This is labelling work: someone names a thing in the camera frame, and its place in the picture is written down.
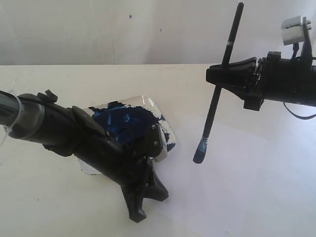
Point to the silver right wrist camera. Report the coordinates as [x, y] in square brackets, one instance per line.
[292, 30]

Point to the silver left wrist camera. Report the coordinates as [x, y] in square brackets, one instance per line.
[155, 143]

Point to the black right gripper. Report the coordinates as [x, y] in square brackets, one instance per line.
[274, 78]

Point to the white plate with blue paint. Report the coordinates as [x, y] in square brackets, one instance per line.
[128, 118]

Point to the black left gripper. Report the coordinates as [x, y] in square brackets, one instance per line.
[88, 141]

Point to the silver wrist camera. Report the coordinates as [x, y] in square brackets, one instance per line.
[155, 143]
[292, 30]

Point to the white paper sheet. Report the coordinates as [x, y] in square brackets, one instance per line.
[259, 183]

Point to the black paintbrush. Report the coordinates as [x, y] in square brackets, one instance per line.
[202, 146]

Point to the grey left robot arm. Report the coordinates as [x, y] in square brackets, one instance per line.
[41, 122]

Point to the white zip tie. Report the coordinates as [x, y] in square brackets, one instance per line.
[10, 110]

